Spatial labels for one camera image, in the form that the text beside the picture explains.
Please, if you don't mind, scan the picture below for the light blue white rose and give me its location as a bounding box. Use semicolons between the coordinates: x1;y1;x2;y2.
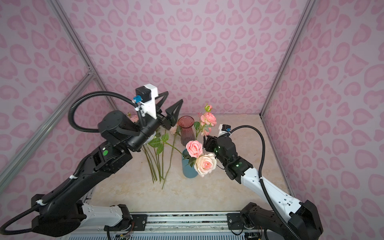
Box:
140;131;164;184

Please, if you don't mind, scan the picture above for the pink spray rose branch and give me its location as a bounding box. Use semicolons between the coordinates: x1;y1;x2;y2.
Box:
194;105;217;139

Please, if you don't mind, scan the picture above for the teal ceramic vase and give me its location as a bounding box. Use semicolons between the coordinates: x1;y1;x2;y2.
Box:
182;149;198;179

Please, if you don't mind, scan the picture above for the large peach pink rose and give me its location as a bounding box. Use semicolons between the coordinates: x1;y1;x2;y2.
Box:
190;153;217;177

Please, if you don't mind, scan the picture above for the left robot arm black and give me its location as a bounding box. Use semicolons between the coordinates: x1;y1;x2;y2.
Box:
32;92;183;237

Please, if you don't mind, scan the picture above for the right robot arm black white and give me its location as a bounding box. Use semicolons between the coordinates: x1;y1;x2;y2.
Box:
203;136;324;240

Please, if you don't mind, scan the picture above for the dark red glass vase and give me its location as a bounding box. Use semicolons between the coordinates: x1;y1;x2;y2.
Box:
178;116;196;146

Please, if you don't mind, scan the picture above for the pink peony flower stem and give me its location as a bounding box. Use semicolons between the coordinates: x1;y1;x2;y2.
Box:
127;113;139;123

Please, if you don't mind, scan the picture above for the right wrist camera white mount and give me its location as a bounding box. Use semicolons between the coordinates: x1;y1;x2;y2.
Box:
218;124;232;137

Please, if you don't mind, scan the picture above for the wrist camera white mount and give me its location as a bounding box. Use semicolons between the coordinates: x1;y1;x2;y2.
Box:
218;124;232;137
133;84;159;120

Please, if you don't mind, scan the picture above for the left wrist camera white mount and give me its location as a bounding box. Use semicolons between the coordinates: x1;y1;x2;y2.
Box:
133;84;159;120

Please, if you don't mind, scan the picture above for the aluminium diagonal frame bar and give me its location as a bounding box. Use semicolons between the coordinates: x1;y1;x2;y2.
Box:
1;70;95;192

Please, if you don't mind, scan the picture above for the aluminium rail base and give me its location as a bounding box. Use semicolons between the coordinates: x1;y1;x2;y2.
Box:
63;211;283;240

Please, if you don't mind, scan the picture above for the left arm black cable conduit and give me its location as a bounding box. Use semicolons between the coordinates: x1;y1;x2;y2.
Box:
67;91;137;134

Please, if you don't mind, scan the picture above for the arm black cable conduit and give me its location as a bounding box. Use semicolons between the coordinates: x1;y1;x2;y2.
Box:
67;91;137;134
229;125;301;240

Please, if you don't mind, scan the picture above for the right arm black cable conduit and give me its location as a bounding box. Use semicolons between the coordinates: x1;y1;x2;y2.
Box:
229;125;301;240

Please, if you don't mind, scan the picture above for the aluminium corner frame post left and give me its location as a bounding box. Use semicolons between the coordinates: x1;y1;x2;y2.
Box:
47;0;122;119

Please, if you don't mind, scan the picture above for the aluminium corner frame post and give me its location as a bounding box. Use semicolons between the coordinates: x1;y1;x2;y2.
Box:
259;0;319;118
47;0;122;119

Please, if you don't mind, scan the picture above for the aluminium corner frame post right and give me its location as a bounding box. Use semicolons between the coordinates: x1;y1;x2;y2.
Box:
259;0;319;118

